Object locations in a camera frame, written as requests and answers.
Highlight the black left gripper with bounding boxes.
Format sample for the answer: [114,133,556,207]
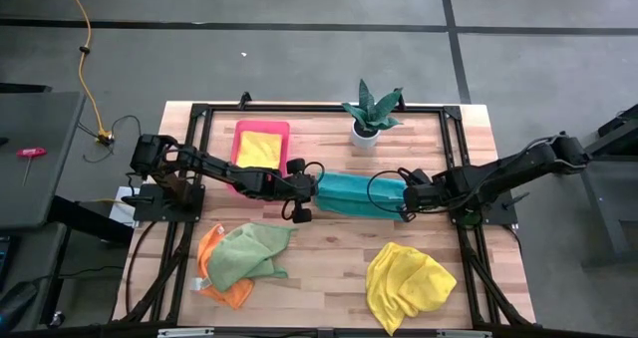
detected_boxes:
[271,157,321,225]

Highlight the teal microfiber towel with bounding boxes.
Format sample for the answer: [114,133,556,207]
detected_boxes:
[315,171,409,222]

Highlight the yellow microfiber towel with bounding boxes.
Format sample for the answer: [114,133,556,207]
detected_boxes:
[365,241,459,337]
[234,130,284,170]

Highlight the pink plastic bin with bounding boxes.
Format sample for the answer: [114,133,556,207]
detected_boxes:
[228,119,292,195]

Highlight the green microfiber towel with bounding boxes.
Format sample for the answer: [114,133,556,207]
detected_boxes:
[205,221,300,294]

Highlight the orange microfiber towel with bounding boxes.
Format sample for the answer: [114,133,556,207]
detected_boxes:
[192,222,257,312]

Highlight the green plant in white pot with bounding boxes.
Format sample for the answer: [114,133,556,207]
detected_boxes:
[341,78,405,149]

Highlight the grey metal bench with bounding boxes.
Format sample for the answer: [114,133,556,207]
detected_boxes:
[549,103,638,270]

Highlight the white box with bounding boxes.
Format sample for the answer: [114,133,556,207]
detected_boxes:
[114,184,142,228]

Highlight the grey side table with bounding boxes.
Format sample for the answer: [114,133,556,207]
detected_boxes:
[0,91,87,230]

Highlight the black handheld device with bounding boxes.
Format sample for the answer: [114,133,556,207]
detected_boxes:
[0,280,40,332]

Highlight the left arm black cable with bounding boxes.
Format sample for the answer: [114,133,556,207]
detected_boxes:
[280,160,327,223]

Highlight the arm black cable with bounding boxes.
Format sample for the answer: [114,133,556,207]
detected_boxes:
[366,169,416,215]
[280,160,327,223]

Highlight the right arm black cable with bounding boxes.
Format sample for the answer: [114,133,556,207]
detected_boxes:
[366,169,416,215]

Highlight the thick black cable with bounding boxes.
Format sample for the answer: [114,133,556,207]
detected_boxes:
[124,220,161,319]

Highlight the thin black floor cable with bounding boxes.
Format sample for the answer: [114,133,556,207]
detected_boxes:
[77,113,154,165]

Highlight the yellow extension cable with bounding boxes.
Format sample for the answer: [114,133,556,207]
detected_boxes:
[58,0,117,148]

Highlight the red-handled hex key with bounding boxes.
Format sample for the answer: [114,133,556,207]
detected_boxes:
[15,147,49,187]

